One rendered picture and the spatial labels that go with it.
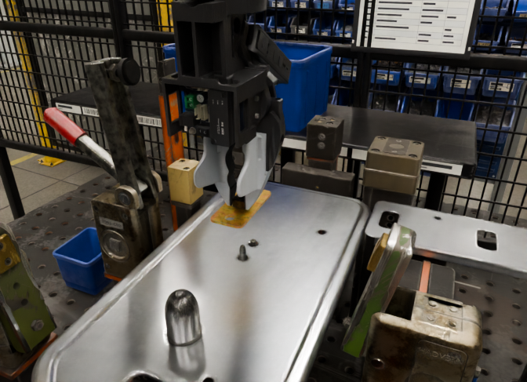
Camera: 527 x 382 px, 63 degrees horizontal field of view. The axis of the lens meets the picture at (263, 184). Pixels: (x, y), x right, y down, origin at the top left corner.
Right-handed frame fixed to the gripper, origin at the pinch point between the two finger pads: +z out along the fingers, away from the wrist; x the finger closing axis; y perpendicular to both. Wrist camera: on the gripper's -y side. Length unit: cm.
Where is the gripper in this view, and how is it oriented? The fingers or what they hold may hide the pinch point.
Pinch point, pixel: (241, 192)
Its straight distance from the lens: 46.8
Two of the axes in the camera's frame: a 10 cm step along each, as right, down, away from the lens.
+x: 9.2, 1.8, -3.5
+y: -4.0, 4.3, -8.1
